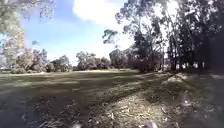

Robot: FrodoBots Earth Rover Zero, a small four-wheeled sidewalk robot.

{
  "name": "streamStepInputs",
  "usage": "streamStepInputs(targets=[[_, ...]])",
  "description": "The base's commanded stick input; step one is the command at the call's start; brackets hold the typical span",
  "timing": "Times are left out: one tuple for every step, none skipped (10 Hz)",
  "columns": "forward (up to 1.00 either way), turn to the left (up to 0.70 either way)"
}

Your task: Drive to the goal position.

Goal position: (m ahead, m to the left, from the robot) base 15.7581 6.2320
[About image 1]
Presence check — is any pale leafy tree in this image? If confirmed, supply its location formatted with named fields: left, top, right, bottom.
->
left=0, top=0, right=56, bottom=75

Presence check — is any row of trees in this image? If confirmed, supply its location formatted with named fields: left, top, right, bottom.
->
left=29, top=48, right=134, bottom=73

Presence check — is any tall dark tree group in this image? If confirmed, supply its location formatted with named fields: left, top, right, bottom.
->
left=102, top=0, right=224, bottom=74

